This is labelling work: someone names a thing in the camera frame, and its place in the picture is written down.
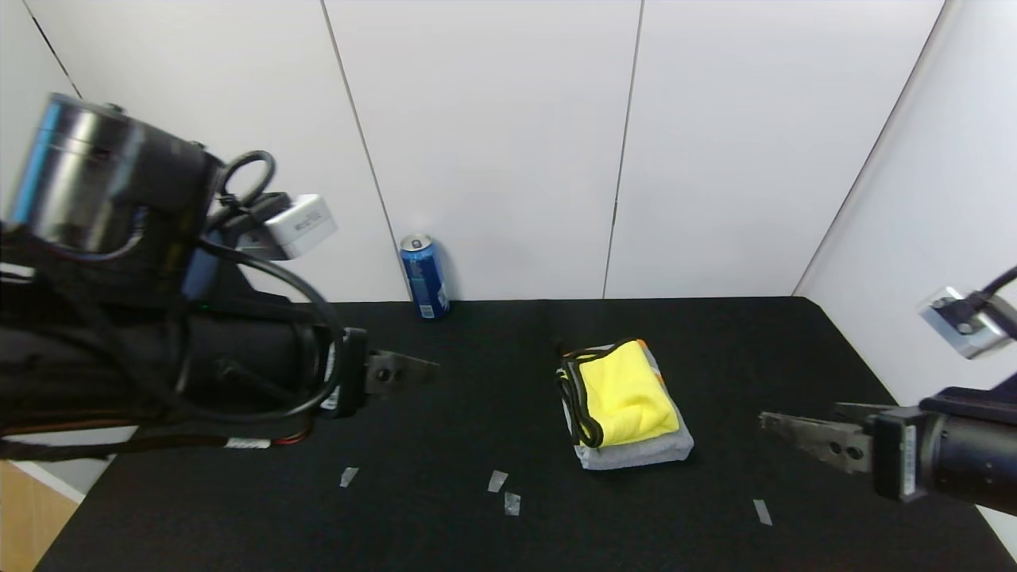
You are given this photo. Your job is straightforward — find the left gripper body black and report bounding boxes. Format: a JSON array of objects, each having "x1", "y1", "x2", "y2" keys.
[{"x1": 191, "y1": 314, "x2": 369, "y2": 419}]

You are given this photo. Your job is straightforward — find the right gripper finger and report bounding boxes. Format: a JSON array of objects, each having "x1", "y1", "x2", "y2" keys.
[
  {"x1": 833, "y1": 401, "x2": 899, "y2": 423},
  {"x1": 758, "y1": 411, "x2": 875, "y2": 475}
]

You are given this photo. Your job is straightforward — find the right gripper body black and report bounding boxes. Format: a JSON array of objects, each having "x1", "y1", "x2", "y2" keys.
[{"x1": 871, "y1": 406, "x2": 1017, "y2": 517}]

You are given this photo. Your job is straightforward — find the grey terry towel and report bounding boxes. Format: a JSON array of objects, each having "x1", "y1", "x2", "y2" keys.
[{"x1": 561, "y1": 340, "x2": 694, "y2": 471}]

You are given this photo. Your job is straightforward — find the yellow microfibre towel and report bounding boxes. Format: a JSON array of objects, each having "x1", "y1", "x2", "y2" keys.
[{"x1": 556, "y1": 339, "x2": 681, "y2": 448}]

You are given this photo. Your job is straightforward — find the blue drink can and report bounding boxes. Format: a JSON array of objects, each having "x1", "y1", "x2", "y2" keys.
[{"x1": 399, "y1": 233, "x2": 450, "y2": 319}]

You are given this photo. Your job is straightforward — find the black table cloth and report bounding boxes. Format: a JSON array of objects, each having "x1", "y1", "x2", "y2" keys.
[{"x1": 32, "y1": 296, "x2": 1017, "y2": 572}]

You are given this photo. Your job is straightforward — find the black left wrist cables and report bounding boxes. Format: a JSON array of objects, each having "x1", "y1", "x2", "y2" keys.
[{"x1": 0, "y1": 151, "x2": 347, "y2": 463}]

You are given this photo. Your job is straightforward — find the black wrist cables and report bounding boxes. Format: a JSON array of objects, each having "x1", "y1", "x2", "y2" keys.
[
  {"x1": 981, "y1": 266, "x2": 1017, "y2": 301},
  {"x1": 0, "y1": 151, "x2": 347, "y2": 463}
]

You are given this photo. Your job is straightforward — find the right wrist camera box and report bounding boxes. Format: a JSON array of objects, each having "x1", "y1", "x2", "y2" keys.
[{"x1": 920, "y1": 286, "x2": 1017, "y2": 360}]

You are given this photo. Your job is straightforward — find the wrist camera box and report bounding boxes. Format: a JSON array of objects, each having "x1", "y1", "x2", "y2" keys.
[
  {"x1": 238, "y1": 193, "x2": 338, "y2": 261},
  {"x1": 920, "y1": 286, "x2": 1017, "y2": 360}
]

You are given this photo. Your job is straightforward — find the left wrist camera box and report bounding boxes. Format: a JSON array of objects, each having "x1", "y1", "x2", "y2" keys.
[{"x1": 238, "y1": 193, "x2": 338, "y2": 261}]

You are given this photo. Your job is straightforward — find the black right wrist cables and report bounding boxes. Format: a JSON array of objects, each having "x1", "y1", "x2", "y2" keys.
[{"x1": 981, "y1": 266, "x2": 1017, "y2": 301}]

